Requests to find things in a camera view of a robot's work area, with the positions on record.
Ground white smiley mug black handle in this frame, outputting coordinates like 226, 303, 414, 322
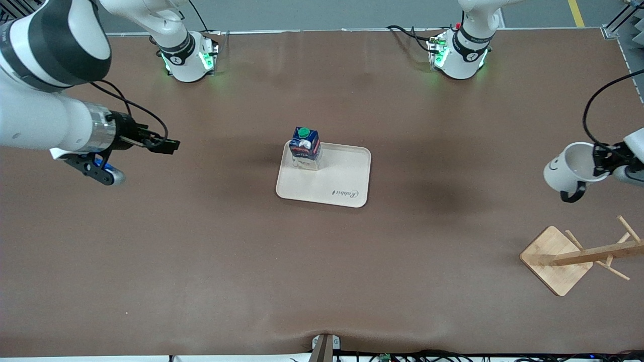
543, 142, 612, 204

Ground blue white milk carton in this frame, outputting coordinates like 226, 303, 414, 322
289, 126, 322, 171

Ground grey foam panel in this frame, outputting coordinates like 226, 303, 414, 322
616, 10, 644, 105

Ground wooden mug rack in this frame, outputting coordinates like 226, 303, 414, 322
519, 215, 644, 297

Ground cream plastic tray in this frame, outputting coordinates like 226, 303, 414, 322
276, 140, 372, 208

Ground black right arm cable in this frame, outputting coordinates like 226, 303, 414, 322
90, 79, 169, 149

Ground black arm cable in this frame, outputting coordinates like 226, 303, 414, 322
90, 79, 169, 149
582, 69, 644, 149

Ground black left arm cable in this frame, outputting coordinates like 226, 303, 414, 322
582, 69, 644, 149

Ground black right base cable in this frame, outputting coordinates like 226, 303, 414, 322
188, 0, 223, 37

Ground aluminium frame profile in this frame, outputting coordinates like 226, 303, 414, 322
601, 0, 644, 40

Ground black left base cables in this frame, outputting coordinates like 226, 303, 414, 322
386, 24, 457, 55

